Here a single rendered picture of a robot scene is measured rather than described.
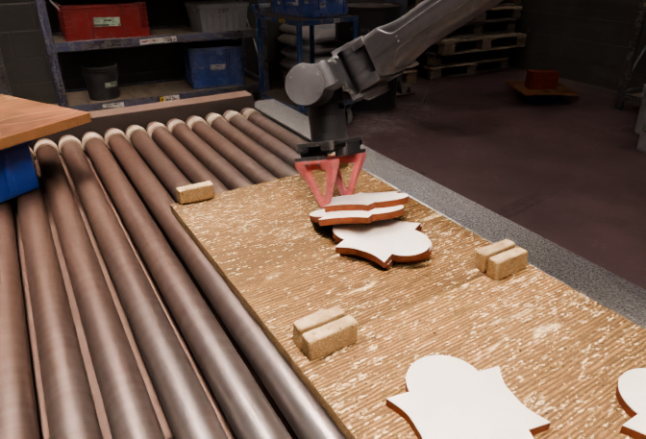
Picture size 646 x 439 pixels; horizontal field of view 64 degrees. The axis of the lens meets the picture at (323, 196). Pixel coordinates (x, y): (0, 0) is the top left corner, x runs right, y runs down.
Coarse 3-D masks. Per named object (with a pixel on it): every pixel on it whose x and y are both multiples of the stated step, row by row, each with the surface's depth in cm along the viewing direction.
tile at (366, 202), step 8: (360, 192) 86; (376, 192) 83; (384, 192) 82; (392, 192) 81; (336, 200) 80; (344, 200) 79; (352, 200) 78; (360, 200) 77; (368, 200) 76; (376, 200) 75; (384, 200) 74; (392, 200) 74; (400, 200) 74; (408, 200) 76; (328, 208) 76; (336, 208) 76; (344, 208) 75; (352, 208) 75; (360, 208) 74; (368, 208) 72
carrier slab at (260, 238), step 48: (240, 192) 88; (288, 192) 88; (336, 192) 88; (240, 240) 74; (288, 240) 74; (432, 240) 74; (480, 240) 74; (240, 288) 63; (288, 288) 63; (336, 288) 63; (384, 288) 63; (432, 288) 63; (288, 336) 55
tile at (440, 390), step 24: (432, 360) 51; (456, 360) 51; (408, 384) 48; (432, 384) 48; (456, 384) 48; (480, 384) 48; (504, 384) 48; (408, 408) 45; (432, 408) 45; (456, 408) 45; (480, 408) 45; (504, 408) 45; (528, 408) 45; (432, 432) 43; (456, 432) 43; (480, 432) 43; (504, 432) 43; (528, 432) 43
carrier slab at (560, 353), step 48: (480, 288) 63; (528, 288) 63; (384, 336) 55; (432, 336) 55; (480, 336) 55; (528, 336) 55; (576, 336) 55; (624, 336) 55; (336, 384) 49; (384, 384) 49; (528, 384) 49; (576, 384) 49; (384, 432) 44; (576, 432) 44
